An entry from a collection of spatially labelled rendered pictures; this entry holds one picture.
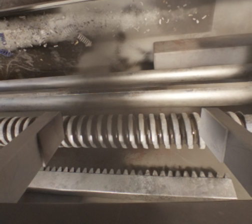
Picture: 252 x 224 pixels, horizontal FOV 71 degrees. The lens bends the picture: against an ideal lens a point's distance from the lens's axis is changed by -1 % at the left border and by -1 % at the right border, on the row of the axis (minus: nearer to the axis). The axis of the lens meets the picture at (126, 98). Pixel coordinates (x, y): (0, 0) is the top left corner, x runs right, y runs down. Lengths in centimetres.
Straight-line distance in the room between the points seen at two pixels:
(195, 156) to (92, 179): 15
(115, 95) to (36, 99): 12
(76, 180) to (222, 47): 38
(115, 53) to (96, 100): 27
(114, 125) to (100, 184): 8
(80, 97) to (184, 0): 32
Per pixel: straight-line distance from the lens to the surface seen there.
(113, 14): 47
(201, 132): 17
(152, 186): 24
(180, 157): 28
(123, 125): 20
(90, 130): 21
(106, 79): 30
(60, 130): 16
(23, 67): 66
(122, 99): 24
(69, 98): 27
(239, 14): 50
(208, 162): 28
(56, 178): 28
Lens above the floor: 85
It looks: 48 degrees down
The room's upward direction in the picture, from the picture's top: 170 degrees counter-clockwise
